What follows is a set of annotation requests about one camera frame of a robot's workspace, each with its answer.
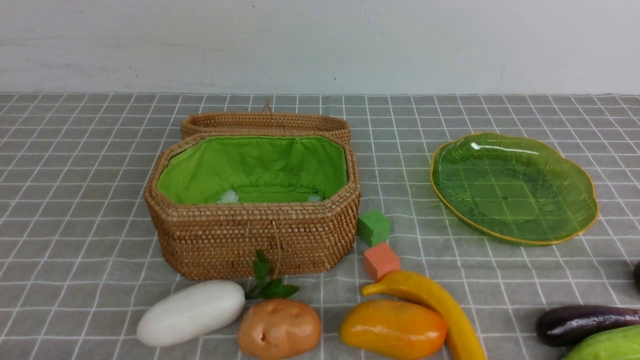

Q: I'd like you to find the brown potato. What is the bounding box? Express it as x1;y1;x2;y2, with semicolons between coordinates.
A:
237;298;322;360

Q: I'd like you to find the orange yellow mango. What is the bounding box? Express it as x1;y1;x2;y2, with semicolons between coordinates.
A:
339;298;448;360

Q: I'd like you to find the white radish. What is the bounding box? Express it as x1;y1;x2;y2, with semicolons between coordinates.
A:
135;280;246;347

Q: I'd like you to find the yellow banana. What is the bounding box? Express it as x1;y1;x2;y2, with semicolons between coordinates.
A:
361;270;487;360

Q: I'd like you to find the dark purple eggplant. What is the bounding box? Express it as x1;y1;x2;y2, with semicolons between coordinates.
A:
535;304;640;347

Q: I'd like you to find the dark purple round fruit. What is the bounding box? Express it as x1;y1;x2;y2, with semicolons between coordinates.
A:
632;260;640;291

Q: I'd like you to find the light green cucumber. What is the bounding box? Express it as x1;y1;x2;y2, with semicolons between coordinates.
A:
563;325;640;360

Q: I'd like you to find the green foam cube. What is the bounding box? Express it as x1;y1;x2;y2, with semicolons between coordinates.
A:
357;209;392;248

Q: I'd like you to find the woven wicker basket lid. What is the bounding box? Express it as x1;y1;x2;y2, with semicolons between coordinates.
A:
180;102;351;144

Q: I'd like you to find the orange foam cube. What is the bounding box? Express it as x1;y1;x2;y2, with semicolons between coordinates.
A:
363;242;401;282

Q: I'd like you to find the woven wicker basket green lining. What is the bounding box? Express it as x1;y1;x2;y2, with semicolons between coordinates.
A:
144;131;361;281

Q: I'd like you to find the green glass leaf plate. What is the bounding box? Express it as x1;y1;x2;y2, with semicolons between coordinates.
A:
429;132;600;247

